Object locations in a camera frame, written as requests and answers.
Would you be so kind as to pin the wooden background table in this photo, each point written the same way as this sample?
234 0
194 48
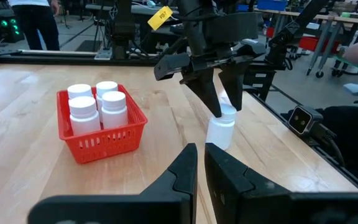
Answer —
346 19

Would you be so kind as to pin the red plastic mesh basket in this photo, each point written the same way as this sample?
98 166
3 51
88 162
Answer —
104 146

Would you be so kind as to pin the black device with green lights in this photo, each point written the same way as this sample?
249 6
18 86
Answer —
9 29

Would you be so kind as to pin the black table-level camera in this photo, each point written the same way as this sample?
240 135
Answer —
303 119

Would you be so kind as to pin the person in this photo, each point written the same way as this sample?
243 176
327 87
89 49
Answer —
353 140
36 28

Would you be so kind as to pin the yellow tag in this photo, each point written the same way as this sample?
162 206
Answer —
160 18

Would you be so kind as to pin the red storage bin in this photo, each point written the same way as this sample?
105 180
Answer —
309 43

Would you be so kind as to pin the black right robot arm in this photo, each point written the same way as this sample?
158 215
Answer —
191 34

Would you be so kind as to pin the blue storage bin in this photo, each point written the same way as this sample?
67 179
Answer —
272 4

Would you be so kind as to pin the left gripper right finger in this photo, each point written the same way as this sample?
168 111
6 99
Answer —
244 202

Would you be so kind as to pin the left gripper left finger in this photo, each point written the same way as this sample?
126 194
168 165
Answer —
166 205

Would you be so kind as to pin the black aluminium table frame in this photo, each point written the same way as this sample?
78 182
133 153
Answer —
42 58

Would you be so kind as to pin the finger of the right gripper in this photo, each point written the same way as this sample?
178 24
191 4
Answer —
205 90
235 87

